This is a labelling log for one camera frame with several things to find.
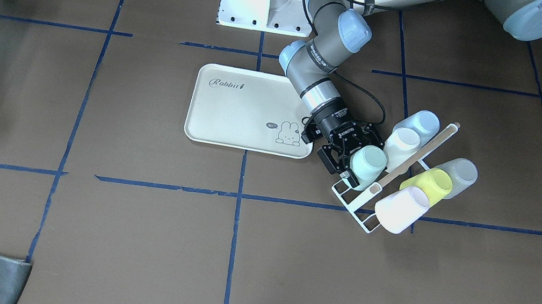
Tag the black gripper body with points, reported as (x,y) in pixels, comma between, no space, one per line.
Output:
(336,122)

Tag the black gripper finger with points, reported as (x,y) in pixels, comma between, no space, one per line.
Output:
(332,159)
(350,179)

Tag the green cup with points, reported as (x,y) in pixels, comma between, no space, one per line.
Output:
(367,165)

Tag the cream rabbit tray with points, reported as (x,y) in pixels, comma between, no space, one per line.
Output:
(244,109)

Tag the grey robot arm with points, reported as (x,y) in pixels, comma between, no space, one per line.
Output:
(340,32)

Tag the white cup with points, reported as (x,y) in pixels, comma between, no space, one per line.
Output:
(400,145)

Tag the pink cup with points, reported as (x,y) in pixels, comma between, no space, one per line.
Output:
(398,211)

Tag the yellow cup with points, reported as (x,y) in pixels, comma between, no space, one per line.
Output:
(435,183)

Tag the light blue cup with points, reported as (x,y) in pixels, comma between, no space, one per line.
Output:
(425,123)

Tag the grey cup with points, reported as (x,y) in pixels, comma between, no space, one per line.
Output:
(463,174)

